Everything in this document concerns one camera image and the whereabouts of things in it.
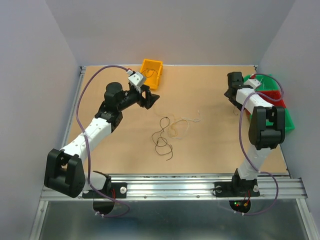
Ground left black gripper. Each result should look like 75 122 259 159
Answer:
117 84 160 112

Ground dark brown wire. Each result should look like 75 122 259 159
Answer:
142 68 160 79
151 116 175 161

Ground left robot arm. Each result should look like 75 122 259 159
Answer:
44 82 159 198

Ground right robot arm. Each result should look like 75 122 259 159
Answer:
224 71 286 196

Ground yellow plastic bin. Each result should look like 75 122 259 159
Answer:
140 58 163 90

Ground far green plastic bin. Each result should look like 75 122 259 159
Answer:
255 74 280 92

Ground green plastic bin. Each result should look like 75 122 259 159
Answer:
255 74 280 92
285 108 295 133

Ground red plastic bin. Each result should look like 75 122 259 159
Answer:
244 90 286 114

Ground near green plastic bin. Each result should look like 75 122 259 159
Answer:
285 108 295 133

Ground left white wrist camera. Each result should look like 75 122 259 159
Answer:
126 68 146 93

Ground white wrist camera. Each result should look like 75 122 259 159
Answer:
244 74 262 90
126 68 146 93

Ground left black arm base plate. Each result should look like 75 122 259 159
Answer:
82 182 128 199

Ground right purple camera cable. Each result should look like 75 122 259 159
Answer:
233 74 286 216

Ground purple camera cable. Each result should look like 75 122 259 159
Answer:
233 74 286 216
75 64 133 218

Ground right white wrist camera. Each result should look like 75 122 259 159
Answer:
244 74 262 90

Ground aluminium mounting rail frame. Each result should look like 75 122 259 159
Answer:
30 65 313 240

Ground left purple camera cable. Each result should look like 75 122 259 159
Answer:
75 64 133 218

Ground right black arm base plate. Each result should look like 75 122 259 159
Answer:
212 181 260 198

